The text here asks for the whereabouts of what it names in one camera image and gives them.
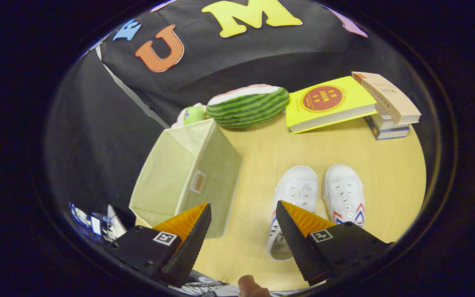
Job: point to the watermelon slice plush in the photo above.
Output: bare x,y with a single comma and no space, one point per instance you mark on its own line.
248,107

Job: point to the pink green plush toy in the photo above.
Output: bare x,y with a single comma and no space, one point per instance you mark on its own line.
192,115

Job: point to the white flat object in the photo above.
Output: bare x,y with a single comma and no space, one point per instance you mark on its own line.
116,225

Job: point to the grey book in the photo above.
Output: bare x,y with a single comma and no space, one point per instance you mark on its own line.
386,122

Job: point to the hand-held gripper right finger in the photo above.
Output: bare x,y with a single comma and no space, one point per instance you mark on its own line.
299,251

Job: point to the person's white printed clothing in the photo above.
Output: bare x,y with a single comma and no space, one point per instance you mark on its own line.
206,286

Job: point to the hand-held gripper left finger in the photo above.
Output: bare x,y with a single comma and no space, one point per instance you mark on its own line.
188,251

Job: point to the white canvas shoe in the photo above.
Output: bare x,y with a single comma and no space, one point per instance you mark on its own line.
343,189
297,187

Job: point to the blue book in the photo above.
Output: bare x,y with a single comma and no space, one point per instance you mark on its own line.
390,133

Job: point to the yellow book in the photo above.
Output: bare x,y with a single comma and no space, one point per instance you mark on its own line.
328,103

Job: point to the black backdrop cloth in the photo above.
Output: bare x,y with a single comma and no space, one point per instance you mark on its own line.
229,62

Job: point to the blue printed items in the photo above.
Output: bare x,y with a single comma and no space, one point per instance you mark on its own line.
89,220

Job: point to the tan book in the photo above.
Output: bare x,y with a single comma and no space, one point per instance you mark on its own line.
390,97

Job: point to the beige fabric storage box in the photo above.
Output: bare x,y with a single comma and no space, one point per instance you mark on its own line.
171,169

